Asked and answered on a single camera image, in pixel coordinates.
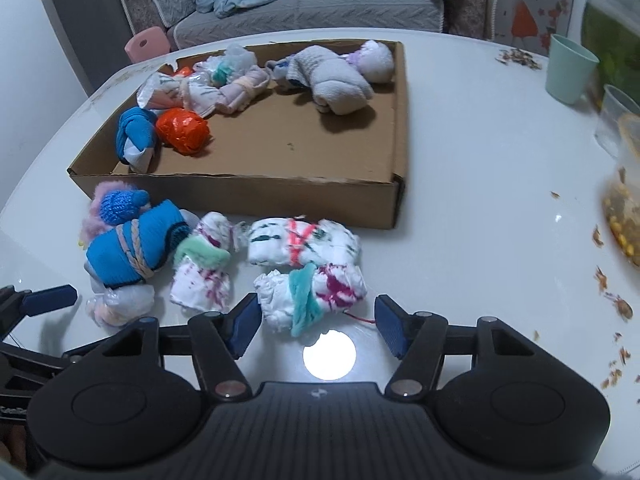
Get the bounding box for pink fluffy bundle blue knit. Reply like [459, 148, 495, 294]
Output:
[80, 182, 151, 242]

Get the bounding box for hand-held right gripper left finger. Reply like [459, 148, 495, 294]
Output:
[102, 292, 264, 401]

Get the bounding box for wall poster with figure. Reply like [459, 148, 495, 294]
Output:
[500, 0, 577, 57]

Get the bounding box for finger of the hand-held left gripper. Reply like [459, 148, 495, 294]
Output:
[0, 285, 79, 333]
[62, 341, 108, 364]

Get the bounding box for grey quilted sofa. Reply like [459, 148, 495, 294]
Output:
[120, 0, 502, 52]

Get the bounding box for lavender cloth bundle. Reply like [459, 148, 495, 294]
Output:
[210, 66, 272, 116]

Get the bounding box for plastic wrapped pale bundle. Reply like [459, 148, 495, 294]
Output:
[85, 280, 154, 330]

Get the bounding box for green glass jar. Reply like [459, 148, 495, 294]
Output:
[580, 0, 640, 102]

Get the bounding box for clear jar of yellow kernels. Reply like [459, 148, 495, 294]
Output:
[600, 112, 640, 260]

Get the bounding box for blue and white sock bundle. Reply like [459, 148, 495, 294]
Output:
[115, 106, 162, 174]

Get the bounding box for clear plastic cup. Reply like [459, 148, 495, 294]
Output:
[594, 84, 640, 157]

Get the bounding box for pink plastic stool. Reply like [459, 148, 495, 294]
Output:
[125, 27, 171, 65]

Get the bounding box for white cloth bundle peach band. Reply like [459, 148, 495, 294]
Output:
[137, 70, 223, 117]

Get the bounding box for blue bundle tied with rope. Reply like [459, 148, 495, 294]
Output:
[85, 199, 192, 290]

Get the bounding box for white and lavender fluffy bundle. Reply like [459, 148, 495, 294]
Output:
[346, 40, 396, 84]

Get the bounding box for white bundle teal band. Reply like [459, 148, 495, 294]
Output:
[253, 262, 369, 338]

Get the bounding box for large grey sock bundle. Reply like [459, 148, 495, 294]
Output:
[265, 45, 374, 117]

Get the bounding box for scattered brown husks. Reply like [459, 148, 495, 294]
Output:
[495, 47, 640, 392]

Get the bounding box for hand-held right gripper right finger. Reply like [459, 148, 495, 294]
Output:
[375, 295, 521, 401]

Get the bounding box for white bundle pink string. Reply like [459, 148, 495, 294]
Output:
[247, 216, 362, 268]

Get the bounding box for white bundle green band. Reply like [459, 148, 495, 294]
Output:
[169, 211, 237, 319]

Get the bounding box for shallow cardboard box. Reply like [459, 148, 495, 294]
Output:
[67, 40, 407, 231]

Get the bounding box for large orange plastic bundle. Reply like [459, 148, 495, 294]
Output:
[155, 107, 212, 156]

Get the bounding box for mint green cup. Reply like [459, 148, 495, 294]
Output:
[544, 33, 600, 106]

